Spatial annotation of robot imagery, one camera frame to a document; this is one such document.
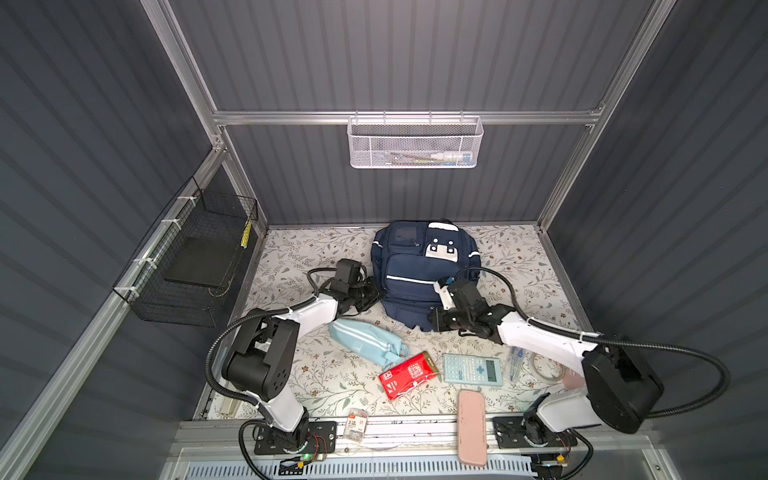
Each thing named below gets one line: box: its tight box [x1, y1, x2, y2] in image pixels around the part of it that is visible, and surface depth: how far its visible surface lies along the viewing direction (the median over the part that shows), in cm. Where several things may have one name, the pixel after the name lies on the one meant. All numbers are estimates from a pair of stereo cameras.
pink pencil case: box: [458, 390, 487, 466], surface depth 75 cm
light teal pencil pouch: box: [328, 318, 410, 368], surface depth 88 cm
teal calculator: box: [443, 354, 504, 387], surface depth 84 cm
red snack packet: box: [378, 351, 440, 401], surface depth 84 cm
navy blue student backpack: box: [371, 219, 481, 332], surface depth 101 cm
